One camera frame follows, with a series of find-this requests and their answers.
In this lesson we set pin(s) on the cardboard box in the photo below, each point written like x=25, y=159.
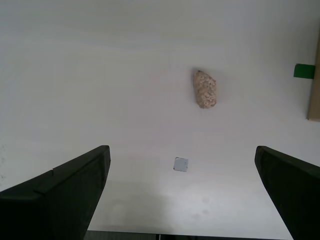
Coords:
x=315, y=95

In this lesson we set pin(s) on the pinkish speckled rock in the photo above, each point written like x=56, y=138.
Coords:
x=205, y=90

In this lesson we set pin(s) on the green tape piece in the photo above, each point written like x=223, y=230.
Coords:
x=303, y=71

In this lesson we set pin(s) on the grey tape square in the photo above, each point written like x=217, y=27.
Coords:
x=181, y=165

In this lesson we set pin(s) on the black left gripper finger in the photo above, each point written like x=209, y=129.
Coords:
x=297, y=190
x=55, y=205

